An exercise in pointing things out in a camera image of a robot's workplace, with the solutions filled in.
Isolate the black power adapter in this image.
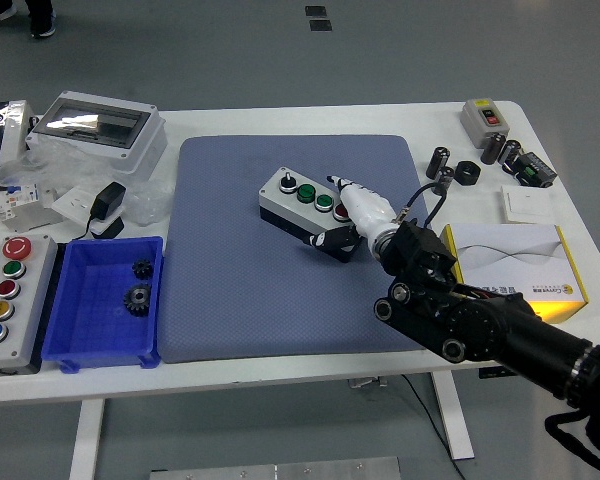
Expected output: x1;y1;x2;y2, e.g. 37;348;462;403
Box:
88;181;128;221

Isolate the black module with green terminal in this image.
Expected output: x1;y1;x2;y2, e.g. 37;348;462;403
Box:
502;151;559;190

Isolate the large clear plastic bag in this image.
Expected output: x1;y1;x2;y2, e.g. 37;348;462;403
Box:
0;137;126;201

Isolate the large black bevel gear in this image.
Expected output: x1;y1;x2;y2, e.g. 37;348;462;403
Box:
123;282;153;317

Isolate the grey red-black switch box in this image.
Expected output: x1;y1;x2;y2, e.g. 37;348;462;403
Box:
460;98;511;150

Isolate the white circuit breaker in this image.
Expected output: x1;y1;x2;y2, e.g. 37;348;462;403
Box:
0;182;64;232

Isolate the grey five-button control box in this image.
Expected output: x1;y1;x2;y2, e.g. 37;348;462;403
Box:
0;233;59;377

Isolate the small clear plastic bag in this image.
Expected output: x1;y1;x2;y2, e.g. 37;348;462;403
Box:
124;179;174;226

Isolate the blue plastic bin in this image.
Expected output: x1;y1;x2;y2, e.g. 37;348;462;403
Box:
40;235;165;374

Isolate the white wall switch plate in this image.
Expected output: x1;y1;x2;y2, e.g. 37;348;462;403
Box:
499;184;555;224

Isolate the grey four-button control box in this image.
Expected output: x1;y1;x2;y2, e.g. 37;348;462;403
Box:
258;167;364;264

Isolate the white wall socket plate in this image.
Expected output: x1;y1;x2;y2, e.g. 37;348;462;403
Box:
51;185;124;237

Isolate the blue-grey mat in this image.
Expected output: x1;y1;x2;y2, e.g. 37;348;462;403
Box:
157;133;454;365

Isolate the white yellow cardboard box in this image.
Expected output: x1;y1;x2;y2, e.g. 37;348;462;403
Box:
439;223;590;324

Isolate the black cable under table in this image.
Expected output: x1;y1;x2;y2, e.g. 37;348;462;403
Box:
399;374;466;480

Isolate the black hex nut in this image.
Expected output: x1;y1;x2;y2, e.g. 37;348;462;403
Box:
454;160;482;187

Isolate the grey enclosure with clear lid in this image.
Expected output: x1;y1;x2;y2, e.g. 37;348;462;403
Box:
25;90;169;176

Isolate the black cylinder capacitor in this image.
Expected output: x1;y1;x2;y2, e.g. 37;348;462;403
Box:
480;132;507;165
497;139;522;167
433;166;455;196
426;145;451;180

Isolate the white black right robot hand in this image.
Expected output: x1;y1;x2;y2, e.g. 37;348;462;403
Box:
302;174;399;251

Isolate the black adapter cable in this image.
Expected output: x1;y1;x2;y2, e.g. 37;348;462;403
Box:
72;214;96;241

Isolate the white table leg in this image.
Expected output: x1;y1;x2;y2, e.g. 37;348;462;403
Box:
429;372;476;460
68;398;105;480

